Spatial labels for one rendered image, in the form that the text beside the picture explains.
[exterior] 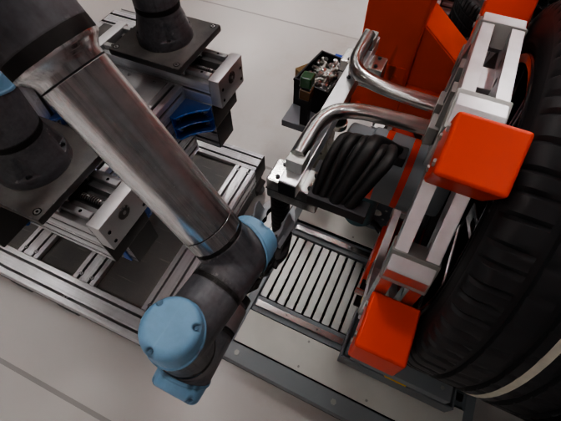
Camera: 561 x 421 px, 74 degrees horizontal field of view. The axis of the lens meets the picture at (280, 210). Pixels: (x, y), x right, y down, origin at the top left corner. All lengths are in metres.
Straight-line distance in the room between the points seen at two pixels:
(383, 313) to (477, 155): 0.27
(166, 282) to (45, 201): 0.60
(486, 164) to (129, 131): 0.36
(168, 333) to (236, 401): 1.01
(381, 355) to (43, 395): 1.30
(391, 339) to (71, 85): 0.49
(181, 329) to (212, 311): 0.05
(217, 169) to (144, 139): 1.19
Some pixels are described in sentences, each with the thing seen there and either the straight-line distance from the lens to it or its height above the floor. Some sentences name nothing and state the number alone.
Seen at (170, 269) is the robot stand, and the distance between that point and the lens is 1.37.
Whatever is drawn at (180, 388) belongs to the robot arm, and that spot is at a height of 0.88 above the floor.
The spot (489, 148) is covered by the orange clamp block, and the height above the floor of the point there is 1.15.
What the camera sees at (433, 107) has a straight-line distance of 0.68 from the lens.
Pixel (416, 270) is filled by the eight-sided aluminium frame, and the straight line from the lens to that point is 0.53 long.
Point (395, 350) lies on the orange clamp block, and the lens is 0.58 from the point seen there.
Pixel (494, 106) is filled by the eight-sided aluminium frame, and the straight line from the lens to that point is 0.53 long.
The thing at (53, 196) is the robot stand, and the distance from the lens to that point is 0.87.
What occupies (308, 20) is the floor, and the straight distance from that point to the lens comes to 2.85.
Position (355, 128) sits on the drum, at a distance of 0.75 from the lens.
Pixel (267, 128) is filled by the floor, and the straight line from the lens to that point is 2.03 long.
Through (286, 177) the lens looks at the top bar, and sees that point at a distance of 0.57.
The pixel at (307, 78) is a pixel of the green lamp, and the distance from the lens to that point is 1.26.
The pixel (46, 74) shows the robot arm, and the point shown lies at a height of 1.21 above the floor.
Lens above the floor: 1.43
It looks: 57 degrees down
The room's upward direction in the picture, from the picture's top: straight up
